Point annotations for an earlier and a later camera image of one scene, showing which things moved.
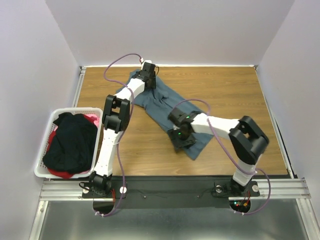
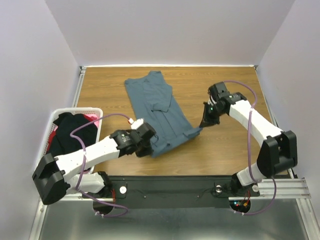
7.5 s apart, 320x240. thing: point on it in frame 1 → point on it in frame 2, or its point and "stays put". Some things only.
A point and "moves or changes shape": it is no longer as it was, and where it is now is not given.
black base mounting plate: (173, 192) stays put
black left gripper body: (152, 85) → (144, 149)
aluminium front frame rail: (72, 190) stays put
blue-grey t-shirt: (173, 112) moves or changes shape
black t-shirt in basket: (72, 149) stays put
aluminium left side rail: (82, 70) stays put
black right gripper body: (182, 139) → (211, 113)
